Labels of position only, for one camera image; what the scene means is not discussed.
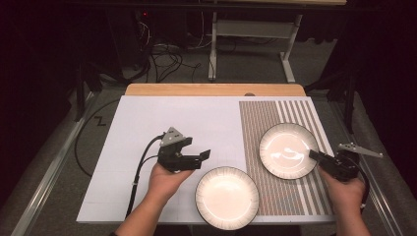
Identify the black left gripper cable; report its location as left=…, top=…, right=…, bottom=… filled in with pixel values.
left=124, top=133, right=165, bottom=220

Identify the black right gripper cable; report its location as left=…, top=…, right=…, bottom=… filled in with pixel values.
left=351, top=159, right=372, bottom=210

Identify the long black floor cable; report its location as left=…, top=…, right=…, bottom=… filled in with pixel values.
left=73, top=97, right=122, bottom=179

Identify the wooden table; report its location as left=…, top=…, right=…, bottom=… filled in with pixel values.
left=125, top=83, right=307, bottom=97

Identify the white board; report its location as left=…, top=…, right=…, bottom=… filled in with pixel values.
left=76, top=95, right=337, bottom=226

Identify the brown and white striped mat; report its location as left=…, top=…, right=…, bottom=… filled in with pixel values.
left=238, top=99, right=336, bottom=217

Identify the white plate with dark striped rim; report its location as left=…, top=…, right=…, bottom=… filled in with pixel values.
left=195, top=166, right=261, bottom=231
left=259, top=122, right=320, bottom=181

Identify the black metal stand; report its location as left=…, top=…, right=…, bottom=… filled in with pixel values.
left=74, top=61, right=103, bottom=123
left=304, top=69, right=359, bottom=135

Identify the person's right hand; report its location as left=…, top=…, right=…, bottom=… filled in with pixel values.
left=318, top=165, right=367, bottom=211

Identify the person's left hand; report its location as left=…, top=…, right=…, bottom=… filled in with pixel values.
left=147, top=161, right=196, bottom=205

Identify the white metal desk frame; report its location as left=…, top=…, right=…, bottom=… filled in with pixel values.
left=208, top=11, right=304, bottom=84

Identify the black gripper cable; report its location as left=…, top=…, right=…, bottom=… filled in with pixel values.
left=124, top=133, right=165, bottom=220
left=351, top=159, right=372, bottom=210

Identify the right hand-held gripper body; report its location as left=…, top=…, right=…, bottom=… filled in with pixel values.
left=322, top=142, right=385, bottom=183

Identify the aluminium floor rail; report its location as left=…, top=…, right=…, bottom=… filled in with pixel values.
left=9, top=91, right=100, bottom=236
left=329, top=100, right=408, bottom=236

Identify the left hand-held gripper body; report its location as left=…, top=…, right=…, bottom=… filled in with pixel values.
left=156, top=126, right=203, bottom=174

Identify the tangle of black floor cables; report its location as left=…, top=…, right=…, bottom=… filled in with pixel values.
left=141, top=41, right=203, bottom=84

